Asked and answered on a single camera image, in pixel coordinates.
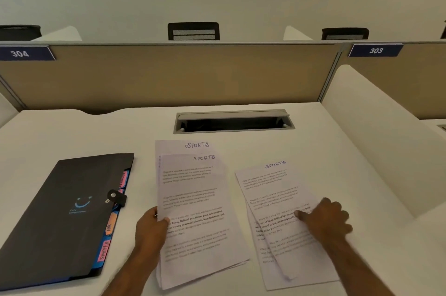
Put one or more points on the printed white paper sheet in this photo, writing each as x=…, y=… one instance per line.
x=306, y=271
x=271, y=191
x=198, y=215
x=174, y=147

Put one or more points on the person's right forearm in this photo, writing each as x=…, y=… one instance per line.
x=359, y=268

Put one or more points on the person's left forearm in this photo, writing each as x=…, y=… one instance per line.
x=130, y=276

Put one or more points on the black office chair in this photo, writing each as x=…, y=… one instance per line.
x=443, y=30
x=345, y=34
x=17, y=32
x=193, y=31

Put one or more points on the blue number label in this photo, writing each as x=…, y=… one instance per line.
x=375, y=50
x=24, y=53

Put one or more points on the black expanding file folder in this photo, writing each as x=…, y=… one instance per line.
x=59, y=222

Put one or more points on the beige desk partition panel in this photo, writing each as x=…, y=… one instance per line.
x=167, y=76
x=411, y=83

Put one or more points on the person's left thumb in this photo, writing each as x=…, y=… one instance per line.
x=162, y=220

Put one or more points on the person's right thumb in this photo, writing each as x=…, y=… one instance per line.
x=304, y=216

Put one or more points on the white side divider panel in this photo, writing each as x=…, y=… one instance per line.
x=61, y=35
x=376, y=138
x=7, y=109
x=296, y=34

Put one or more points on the person's left hand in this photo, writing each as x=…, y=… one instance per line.
x=149, y=233

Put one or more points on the person's right hand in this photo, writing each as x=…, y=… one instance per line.
x=329, y=224

